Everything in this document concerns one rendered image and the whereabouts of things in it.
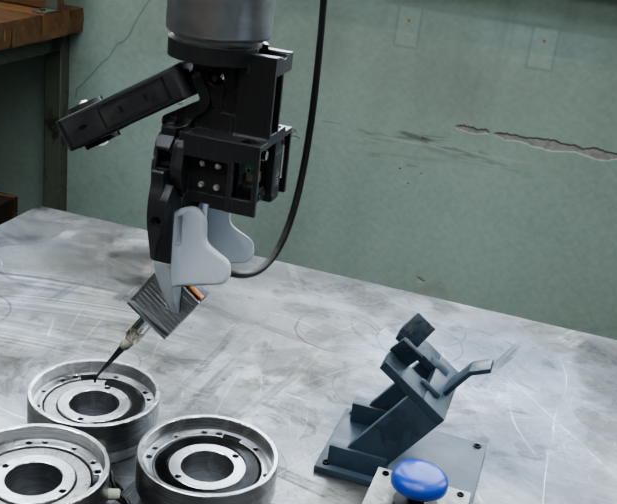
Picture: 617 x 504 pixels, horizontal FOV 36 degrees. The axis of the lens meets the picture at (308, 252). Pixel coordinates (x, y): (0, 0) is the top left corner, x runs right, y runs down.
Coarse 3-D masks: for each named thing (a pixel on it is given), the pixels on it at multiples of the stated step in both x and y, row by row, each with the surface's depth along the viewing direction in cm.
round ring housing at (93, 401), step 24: (96, 360) 81; (48, 384) 79; (144, 384) 80; (72, 408) 78; (96, 408) 80; (120, 408) 77; (144, 408) 77; (96, 432) 72; (120, 432) 73; (144, 432) 75; (120, 456) 75
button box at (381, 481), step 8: (376, 472) 70; (384, 472) 70; (376, 480) 69; (384, 480) 69; (376, 488) 68; (384, 488) 68; (392, 488) 68; (448, 488) 69; (368, 496) 67; (376, 496) 67; (384, 496) 67; (392, 496) 67; (400, 496) 67; (448, 496) 68; (456, 496) 68; (464, 496) 68
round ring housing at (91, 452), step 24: (0, 432) 70; (24, 432) 71; (48, 432) 71; (72, 432) 71; (24, 456) 69; (48, 456) 70; (96, 456) 70; (0, 480) 66; (24, 480) 69; (48, 480) 70; (72, 480) 67; (96, 480) 69
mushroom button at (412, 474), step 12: (396, 468) 66; (408, 468) 66; (420, 468) 66; (432, 468) 66; (396, 480) 65; (408, 480) 65; (420, 480) 65; (432, 480) 65; (444, 480) 65; (408, 492) 64; (420, 492) 64; (432, 492) 64; (444, 492) 65
